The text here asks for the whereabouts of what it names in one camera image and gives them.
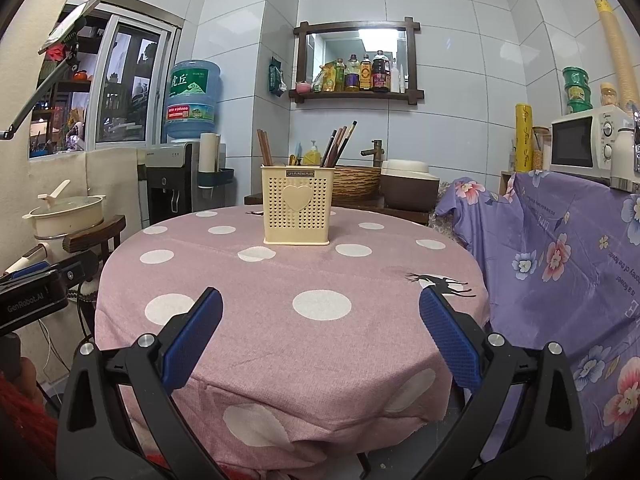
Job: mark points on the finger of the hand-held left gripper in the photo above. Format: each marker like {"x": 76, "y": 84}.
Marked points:
{"x": 30, "y": 273}
{"x": 75, "y": 265}

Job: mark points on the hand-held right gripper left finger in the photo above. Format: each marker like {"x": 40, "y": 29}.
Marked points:
{"x": 197, "y": 340}

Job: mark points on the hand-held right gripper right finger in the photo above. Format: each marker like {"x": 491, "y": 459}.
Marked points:
{"x": 447, "y": 340}

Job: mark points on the cream plastic utensil holder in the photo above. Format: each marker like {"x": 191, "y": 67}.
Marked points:
{"x": 295, "y": 210}

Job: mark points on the brown wooden chopstick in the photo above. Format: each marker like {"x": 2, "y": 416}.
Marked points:
{"x": 334, "y": 149}
{"x": 260, "y": 149}
{"x": 265, "y": 149}
{"x": 340, "y": 144}

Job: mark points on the dark chopstick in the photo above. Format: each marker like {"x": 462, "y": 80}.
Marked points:
{"x": 328, "y": 152}
{"x": 349, "y": 135}

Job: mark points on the dark wooden chair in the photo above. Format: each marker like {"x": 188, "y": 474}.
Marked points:
{"x": 95, "y": 232}

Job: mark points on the cream electric pot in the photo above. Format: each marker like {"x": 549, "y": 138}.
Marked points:
{"x": 70, "y": 222}

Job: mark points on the glass pot lid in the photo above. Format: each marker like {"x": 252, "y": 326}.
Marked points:
{"x": 65, "y": 205}

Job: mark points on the pink polka dot tablecloth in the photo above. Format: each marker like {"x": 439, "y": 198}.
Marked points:
{"x": 280, "y": 350}

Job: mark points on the beige hanging cloth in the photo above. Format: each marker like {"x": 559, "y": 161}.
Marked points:
{"x": 112, "y": 190}

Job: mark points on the grey water dispenser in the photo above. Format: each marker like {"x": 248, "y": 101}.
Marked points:
{"x": 165, "y": 185}

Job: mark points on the purple floral cloth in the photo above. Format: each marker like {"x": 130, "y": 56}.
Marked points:
{"x": 550, "y": 270}

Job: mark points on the brown and cream rice cooker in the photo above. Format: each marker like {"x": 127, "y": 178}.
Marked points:
{"x": 410, "y": 185}

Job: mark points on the blue cup holder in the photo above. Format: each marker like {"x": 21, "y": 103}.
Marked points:
{"x": 215, "y": 177}

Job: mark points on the small wooden box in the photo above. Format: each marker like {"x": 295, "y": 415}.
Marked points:
{"x": 506, "y": 182}

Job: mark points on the woven sink basin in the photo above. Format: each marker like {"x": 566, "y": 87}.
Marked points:
{"x": 357, "y": 182}

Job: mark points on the bronze faucet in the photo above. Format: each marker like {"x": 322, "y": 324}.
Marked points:
{"x": 375, "y": 152}

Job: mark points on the blue water bottle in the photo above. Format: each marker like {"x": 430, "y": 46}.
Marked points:
{"x": 192, "y": 100}

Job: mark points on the glass jar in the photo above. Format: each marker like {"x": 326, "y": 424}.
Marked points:
{"x": 541, "y": 150}

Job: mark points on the yellow roll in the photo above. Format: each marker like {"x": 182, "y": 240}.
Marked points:
{"x": 523, "y": 140}

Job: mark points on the yellow soap pump bottle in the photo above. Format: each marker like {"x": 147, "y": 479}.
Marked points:
{"x": 311, "y": 156}

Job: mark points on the white microwave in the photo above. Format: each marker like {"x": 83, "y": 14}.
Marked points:
{"x": 575, "y": 142}

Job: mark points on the smartphone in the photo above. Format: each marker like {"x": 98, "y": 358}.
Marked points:
{"x": 70, "y": 22}

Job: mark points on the wooden mirror shelf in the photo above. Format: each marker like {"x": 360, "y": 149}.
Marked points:
{"x": 357, "y": 96}

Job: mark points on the small white bottle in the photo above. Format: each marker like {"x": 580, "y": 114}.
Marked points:
{"x": 402, "y": 82}

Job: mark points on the white squeeze bottle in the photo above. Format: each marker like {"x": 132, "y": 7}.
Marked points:
{"x": 394, "y": 80}

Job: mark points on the dark soy sauce bottle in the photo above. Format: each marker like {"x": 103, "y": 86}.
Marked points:
{"x": 380, "y": 76}

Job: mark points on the pink bowl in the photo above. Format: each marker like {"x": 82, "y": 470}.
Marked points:
{"x": 302, "y": 88}

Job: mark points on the amber sauce bottle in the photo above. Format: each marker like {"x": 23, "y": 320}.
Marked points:
{"x": 365, "y": 77}

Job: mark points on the green hanging packet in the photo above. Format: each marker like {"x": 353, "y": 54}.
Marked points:
{"x": 276, "y": 76}

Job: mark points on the purple label bottle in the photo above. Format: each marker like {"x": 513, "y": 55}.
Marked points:
{"x": 352, "y": 77}

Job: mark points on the green instant noodle cups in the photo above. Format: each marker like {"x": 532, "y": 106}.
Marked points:
{"x": 577, "y": 90}

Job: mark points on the green capped oil bottle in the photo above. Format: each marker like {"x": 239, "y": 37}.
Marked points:
{"x": 340, "y": 77}

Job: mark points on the yellow packet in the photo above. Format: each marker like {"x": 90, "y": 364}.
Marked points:
{"x": 328, "y": 79}

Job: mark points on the tall paper cup stack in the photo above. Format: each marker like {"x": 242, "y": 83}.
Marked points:
{"x": 612, "y": 45}

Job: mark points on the aluminium window frame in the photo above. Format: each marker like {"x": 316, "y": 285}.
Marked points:
{"x": 135, "y": 85}

